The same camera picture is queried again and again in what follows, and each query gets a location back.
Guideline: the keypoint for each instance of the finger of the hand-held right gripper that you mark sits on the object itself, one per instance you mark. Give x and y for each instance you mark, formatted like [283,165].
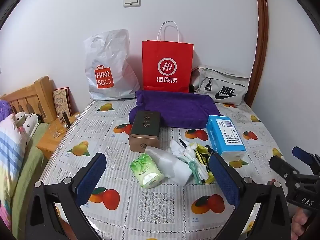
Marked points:
[301,152]
[278,165]

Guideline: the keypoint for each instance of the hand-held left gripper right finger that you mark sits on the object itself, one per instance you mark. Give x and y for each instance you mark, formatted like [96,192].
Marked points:
[225,180]

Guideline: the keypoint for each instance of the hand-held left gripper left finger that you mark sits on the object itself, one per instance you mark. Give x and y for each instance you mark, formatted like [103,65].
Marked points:
[90,177]

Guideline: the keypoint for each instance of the white sock with mint cuff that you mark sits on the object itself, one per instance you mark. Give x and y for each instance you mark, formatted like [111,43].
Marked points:
[193,168]

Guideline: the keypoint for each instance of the white cloth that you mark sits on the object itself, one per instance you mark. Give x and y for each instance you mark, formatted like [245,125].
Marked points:
[178,148]

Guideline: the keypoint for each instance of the green wet wipes pack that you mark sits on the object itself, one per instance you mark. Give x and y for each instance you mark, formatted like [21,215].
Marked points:
[147,171]

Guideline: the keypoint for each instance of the clear plastic bag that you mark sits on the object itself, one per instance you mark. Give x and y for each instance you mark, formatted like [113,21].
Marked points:
[162,158]

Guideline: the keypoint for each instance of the person's right hand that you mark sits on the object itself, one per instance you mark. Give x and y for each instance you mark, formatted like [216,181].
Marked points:
[302,222]

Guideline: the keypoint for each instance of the blue tissue pack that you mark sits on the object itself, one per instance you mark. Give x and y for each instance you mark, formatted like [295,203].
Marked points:
[225,137]

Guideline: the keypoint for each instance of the wooden nightstand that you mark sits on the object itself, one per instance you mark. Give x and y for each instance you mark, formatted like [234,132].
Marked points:
[50,143]

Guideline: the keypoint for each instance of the clear drinking glass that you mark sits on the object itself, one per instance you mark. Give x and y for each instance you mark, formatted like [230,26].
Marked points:
[56,131]

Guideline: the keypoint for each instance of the green bedsheet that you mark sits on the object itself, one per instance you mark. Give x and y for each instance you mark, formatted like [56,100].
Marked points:
[30,160]

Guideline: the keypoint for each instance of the small dark bottle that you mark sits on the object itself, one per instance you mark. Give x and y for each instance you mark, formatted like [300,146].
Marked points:
[65,118]

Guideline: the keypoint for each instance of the fruit print lace tablecloth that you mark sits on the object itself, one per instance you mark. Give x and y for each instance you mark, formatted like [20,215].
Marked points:
[160,205]

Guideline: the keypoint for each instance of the dark green tea box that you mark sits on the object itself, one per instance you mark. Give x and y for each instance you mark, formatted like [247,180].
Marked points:
[145,132]

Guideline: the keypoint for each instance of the framed picture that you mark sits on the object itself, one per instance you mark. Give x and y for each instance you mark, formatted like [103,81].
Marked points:
[62,101]

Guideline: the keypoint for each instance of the purple towel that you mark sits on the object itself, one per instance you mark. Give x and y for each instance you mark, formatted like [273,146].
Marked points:
[180,110]

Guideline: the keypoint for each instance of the white spotted plush toy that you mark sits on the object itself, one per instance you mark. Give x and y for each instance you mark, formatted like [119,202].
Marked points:
[26,123]

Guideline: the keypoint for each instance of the grey waist bag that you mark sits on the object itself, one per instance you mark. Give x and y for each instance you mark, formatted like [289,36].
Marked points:
[220,85]

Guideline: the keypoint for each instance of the wooden headboard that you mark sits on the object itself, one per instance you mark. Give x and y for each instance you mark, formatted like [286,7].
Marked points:
[25,95]

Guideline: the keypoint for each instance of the purple plush toy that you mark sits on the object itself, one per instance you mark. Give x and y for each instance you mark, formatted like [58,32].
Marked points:
[3,108]

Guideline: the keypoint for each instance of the white plastic shopping bag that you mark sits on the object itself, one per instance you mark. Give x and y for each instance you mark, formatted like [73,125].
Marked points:
[107,62]

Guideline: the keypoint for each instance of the red paper shopping bag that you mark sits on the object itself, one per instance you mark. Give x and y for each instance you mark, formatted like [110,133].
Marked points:
[167,65]

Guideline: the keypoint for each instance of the white wall light switch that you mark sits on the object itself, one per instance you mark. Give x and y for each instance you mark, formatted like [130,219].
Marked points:
[131,0]

